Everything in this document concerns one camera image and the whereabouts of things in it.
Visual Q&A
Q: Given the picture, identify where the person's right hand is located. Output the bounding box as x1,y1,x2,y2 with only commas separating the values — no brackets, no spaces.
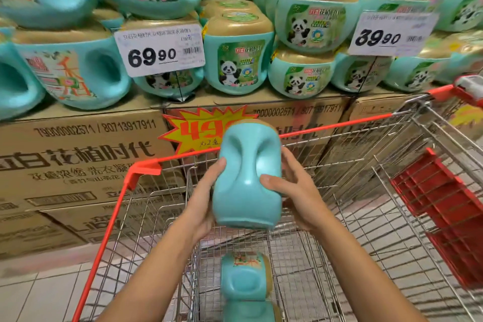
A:
259,146,337,236

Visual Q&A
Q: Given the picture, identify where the person's left hand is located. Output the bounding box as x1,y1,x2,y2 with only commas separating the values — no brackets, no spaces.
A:
177,157,228,248

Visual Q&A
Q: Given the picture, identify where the teal detergent bottle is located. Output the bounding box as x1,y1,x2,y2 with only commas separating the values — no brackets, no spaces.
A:
223,298,282,322
212,119,284,230
220,252,273,302

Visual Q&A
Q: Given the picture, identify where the person's right forearm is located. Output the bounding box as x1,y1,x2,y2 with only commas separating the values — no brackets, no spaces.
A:
309,213,429,322

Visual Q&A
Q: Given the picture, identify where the person's left forearm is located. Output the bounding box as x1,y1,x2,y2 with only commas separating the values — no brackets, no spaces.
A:
96,220,212,322

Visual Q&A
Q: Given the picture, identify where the yellow red starburst price sign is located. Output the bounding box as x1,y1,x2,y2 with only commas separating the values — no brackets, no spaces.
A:
447,105,483,141
158,105,259,156

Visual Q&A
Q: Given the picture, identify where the brown printed cardboard box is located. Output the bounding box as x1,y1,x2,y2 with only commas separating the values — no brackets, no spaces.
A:
0,108,186,217
321,92,459,198
165,96,352,175
41,193,186,245
0,212,88,260

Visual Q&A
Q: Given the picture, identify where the white price tag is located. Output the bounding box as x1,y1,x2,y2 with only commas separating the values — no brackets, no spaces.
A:
348,10,439,57
114,23,206,78

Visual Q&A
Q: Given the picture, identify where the display of gold-lidded teal tubs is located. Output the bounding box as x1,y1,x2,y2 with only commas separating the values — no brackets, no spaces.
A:
91,0,483,100

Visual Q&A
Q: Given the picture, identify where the red plastic cart seat flap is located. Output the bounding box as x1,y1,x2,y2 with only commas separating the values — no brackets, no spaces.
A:
390,147,483,290

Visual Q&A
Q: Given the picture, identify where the wire shopping cart red trim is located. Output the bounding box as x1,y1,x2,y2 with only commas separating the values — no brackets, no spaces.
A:
72,74,483,322

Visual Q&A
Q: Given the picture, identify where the red cart handle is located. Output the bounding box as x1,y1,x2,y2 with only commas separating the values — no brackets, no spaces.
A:
428,74,483,107

